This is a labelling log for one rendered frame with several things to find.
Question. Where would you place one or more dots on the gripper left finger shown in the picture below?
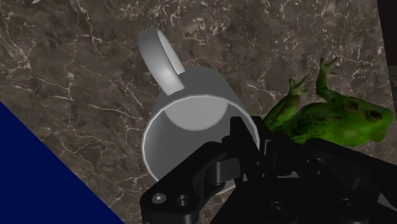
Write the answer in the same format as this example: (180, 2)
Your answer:
(189, 183)

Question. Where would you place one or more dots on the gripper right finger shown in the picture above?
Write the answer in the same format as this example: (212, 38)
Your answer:
(335, 161)

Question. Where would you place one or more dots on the grey mug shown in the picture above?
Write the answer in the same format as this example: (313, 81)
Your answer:
(176, 145)

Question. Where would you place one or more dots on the green frog toy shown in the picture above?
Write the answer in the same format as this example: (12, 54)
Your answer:
(338, 121)

